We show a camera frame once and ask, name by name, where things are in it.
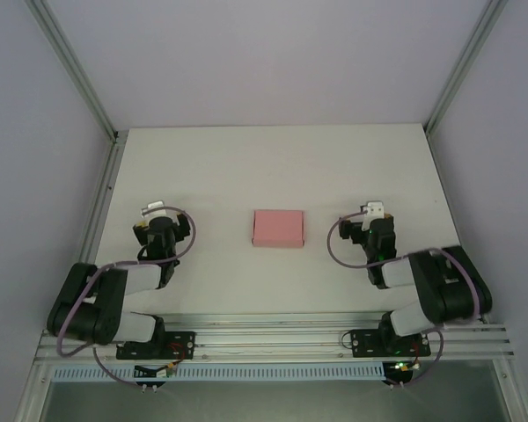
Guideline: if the pink paper box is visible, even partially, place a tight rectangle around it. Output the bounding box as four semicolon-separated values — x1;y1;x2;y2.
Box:
250;208;306;248

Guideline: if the small circuit board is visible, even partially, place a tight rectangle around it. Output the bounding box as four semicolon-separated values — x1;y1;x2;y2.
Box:
385;360;422;375
134;362;178;380

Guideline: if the grey metal sheet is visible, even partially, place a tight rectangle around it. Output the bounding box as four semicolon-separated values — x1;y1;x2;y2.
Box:
39;380;511;422

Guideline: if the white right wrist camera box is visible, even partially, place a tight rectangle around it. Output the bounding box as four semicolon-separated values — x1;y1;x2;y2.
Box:
361;200;386;221

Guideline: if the purple cable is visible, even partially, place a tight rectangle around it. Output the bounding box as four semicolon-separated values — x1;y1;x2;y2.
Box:
55;205;198;388
326;209;489;389

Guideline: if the aluminium table side rail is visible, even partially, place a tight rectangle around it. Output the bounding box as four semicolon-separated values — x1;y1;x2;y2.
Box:
425;129;486;322
59;131;125;329

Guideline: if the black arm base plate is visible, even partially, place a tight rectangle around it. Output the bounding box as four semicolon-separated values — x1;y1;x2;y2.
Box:
348;327;432;358
115;329;198;361

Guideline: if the aluminium mounting rail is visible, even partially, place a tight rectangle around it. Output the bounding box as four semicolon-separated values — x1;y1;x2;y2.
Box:
34;310;511;367

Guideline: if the pale blue slotted cable duct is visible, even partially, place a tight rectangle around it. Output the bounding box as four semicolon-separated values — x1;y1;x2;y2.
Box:
52;362;386;382

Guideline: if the aluminium frame post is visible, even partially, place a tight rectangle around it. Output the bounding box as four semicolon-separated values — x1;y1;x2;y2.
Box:
424;0;511;138
33;0;125;145

